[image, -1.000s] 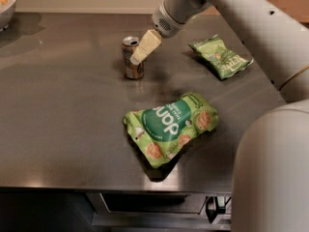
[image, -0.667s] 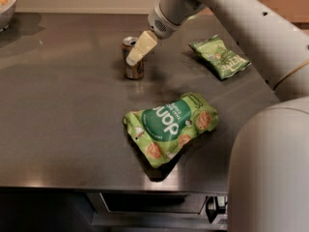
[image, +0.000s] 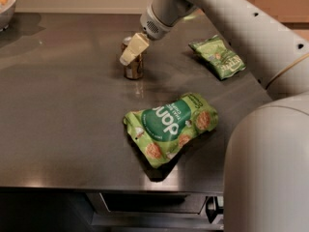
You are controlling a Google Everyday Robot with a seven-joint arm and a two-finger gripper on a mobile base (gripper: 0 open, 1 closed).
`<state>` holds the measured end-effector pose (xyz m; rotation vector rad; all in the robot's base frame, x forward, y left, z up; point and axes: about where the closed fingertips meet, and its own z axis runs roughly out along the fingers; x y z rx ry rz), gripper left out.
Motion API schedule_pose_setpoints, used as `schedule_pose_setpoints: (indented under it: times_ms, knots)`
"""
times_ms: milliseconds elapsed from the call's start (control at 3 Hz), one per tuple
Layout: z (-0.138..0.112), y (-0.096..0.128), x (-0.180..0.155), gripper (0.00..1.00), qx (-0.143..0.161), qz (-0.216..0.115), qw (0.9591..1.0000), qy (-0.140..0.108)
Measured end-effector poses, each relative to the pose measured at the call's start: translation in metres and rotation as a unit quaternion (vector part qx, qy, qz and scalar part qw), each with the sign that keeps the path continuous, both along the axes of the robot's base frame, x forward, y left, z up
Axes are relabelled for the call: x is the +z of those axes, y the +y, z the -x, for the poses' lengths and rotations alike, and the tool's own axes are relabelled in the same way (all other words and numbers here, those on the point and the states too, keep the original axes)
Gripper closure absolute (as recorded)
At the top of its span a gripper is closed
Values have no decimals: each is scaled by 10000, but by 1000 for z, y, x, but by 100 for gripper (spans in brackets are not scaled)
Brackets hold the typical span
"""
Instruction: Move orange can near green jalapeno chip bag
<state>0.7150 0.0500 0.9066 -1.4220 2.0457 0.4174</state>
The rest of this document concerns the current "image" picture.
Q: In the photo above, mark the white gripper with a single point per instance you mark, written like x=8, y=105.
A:
x=156, y=25

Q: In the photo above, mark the orange soda can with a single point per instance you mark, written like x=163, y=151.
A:
x=134, y=70

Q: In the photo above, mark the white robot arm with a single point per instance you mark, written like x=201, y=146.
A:
x=266, y=172

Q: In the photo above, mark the green jalapeno chip bag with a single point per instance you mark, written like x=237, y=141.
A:
x=223, y=61

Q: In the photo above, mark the green rice chips bag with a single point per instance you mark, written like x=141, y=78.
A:
x=161, y=132

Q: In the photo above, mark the metal fruit bowl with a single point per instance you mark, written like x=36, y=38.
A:
x=6, y=14

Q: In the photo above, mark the black drawer under counter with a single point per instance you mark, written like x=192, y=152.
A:
x=166, y=210

